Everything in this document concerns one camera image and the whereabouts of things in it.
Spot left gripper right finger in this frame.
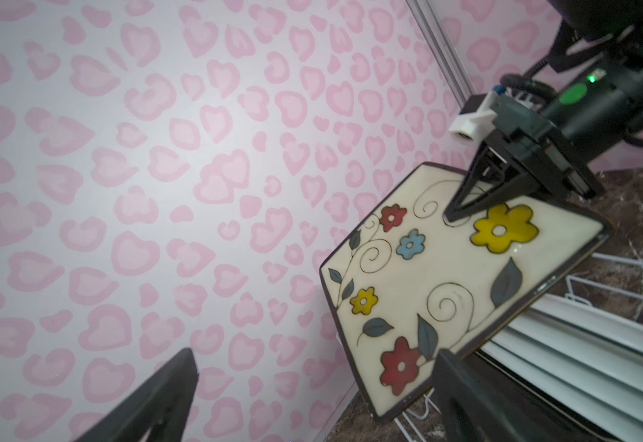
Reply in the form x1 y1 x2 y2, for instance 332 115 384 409
432 349 526 441

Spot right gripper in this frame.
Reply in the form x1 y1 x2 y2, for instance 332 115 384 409
443 95 604 222

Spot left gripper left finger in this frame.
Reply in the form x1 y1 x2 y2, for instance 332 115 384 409
79 348 199 442

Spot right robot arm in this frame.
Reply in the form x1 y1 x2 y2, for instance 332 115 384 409
444 1 643 221

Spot white round plate patterned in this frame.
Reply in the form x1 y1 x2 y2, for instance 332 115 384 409
531 295 643 355

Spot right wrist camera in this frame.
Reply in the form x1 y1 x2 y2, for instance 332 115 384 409
448 90 498 147

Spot white wire dish rack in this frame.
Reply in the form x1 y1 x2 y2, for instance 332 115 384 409
392 250 643 442

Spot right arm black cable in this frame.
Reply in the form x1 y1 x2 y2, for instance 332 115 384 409
497 21 643 151

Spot aluminium corner post right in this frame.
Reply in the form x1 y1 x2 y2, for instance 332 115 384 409
407 0 475 107

